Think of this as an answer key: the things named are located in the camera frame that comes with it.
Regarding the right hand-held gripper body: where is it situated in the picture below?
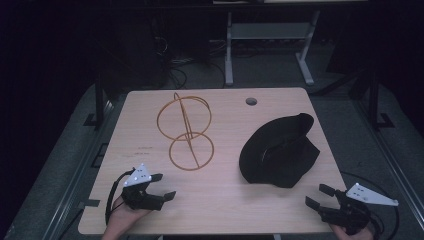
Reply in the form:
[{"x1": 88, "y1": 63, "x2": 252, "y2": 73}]
[{"x1": 317, "y1": 182, "x2": 400, "y2": 236}]

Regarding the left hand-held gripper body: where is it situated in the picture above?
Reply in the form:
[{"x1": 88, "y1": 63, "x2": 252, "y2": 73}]
[{"x1": 121, "y1": 163, "x2": 166, "y2": 212}]

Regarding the person's right hand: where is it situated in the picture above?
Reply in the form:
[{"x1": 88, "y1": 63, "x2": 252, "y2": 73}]
[{"x1": 329, "y1": 223, "x2": 375, "y2": 240}]

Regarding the person's left hand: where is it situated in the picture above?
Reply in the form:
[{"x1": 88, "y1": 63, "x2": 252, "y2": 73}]
[{"x1": 109, "y1": 195, "x2": 152, "y2": 233}]

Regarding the black brimmed hat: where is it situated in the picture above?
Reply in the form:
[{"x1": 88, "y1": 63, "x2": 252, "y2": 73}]
[{"x1": 238, "y1": 112, "x2": 321, "y2": 189}]

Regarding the black metal stand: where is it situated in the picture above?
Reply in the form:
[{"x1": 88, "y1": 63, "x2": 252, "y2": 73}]
[
  {"x1": 83, "y1": 71, "x2": 113, "y2": 129},
  {"x1": 349, "y1": 66, "x2": 396, "y2": 131}
]

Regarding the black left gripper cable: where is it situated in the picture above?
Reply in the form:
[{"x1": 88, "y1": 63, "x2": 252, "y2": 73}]
[{"x1": 104, "y1": 168, "x2": 136, "y2": 226}]

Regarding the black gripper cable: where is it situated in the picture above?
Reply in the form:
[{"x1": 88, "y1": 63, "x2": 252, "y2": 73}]
[
  {"x1": 104, "y1": 168, "x2": 136, "y2": 226},
  {"x1": 339, "y1": 170, "x2": 401, "y2": 240}
]

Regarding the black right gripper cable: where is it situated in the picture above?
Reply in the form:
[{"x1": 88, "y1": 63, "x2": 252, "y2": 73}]
[{"x1": 339, "y1": 170, "x2": 401, "y2": 240}]

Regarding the gold wire hat stand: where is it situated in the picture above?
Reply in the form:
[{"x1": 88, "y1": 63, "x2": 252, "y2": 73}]
[{"x1": 156, "y1": 91, "x2": 215, "y2": 172}]

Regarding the tangle of floor cables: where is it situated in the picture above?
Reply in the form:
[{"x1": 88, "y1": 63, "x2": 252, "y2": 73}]
[{"x1": 151, "y1": 34, "x2": 228, "y2": 89}]

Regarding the white metal desk frame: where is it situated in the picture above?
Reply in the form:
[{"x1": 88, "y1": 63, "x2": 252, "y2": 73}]
[{"x1": 224, "y1": 10, "x2": 322, "y2": 87}]

